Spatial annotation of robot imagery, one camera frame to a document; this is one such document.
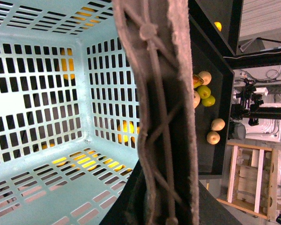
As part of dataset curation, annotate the light blue plastic basket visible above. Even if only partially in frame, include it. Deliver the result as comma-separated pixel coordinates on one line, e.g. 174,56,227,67
0,0,139,225

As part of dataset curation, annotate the wooden pallet crate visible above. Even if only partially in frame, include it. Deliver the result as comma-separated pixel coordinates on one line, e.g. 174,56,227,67
218,139,281,221

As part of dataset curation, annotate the black produce tray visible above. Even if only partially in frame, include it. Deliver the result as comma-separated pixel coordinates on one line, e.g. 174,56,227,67
189,17,234,176

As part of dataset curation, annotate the grey padded left gripper finger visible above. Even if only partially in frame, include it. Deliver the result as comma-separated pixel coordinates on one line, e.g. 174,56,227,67
112,0,200,225

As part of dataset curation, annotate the beige pear bottom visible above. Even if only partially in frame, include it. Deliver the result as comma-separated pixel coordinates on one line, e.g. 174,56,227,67
206,131,221,145

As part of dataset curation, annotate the beige pear top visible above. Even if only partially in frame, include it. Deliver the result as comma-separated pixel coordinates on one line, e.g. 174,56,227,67
198,71,212,85

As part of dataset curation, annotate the beige pear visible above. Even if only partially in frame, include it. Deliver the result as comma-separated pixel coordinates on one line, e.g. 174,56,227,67
198,71,212,85
206,131,221,145
211,118,225,131

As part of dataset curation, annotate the green apple lower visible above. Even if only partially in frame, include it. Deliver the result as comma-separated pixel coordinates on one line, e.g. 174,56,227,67
201,95,215,107

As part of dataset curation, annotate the beige pear middle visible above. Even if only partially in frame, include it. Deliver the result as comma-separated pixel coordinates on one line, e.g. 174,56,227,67
211,118,225,131

